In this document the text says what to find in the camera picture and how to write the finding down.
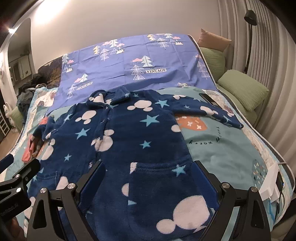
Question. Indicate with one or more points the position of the white power strip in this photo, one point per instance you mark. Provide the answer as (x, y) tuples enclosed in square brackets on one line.
[(273, 184)]

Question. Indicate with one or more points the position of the green pillow far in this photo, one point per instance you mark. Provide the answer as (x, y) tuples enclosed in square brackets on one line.
[(216, 62)]

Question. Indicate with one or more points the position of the blue tree-print pillowcase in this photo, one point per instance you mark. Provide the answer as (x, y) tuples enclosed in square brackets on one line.
[(153, 61)]

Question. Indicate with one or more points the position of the teal printed bed quilt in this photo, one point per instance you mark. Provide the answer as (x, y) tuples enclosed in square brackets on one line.
[(224, 151)]

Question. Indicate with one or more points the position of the navy fleece baby onesie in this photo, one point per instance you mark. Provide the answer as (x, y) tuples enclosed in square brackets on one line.
[(148, 192)]

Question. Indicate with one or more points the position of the green pillow near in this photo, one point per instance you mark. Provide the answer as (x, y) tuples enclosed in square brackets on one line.
[(247, 90)]

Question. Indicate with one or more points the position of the dark clothes pile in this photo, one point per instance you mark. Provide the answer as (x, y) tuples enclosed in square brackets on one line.
[(26, 93)]

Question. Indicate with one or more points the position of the tan pillow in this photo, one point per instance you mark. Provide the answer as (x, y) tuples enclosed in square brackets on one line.
[(213, 41)]

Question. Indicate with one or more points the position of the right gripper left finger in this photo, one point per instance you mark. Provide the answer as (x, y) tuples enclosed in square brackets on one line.
[(45, 222)]

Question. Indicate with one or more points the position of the pink folded garment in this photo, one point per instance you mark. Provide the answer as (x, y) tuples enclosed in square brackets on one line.
[(35, 142)]

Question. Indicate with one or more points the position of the green pillow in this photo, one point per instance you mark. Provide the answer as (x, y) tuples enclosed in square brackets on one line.
[(247, 90), (216, 62)]

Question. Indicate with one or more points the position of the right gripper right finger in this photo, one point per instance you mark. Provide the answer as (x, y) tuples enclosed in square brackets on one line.
[(251, 222)]

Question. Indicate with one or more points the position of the black floor lamp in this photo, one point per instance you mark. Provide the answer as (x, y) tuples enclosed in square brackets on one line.
[(251, 18)]

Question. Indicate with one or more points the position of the black phone on bed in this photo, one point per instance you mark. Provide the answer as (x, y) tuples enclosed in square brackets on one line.
[(209, 99)]

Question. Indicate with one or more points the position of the grey curtain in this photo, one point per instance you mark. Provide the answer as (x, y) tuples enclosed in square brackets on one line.
[(272, 63)]

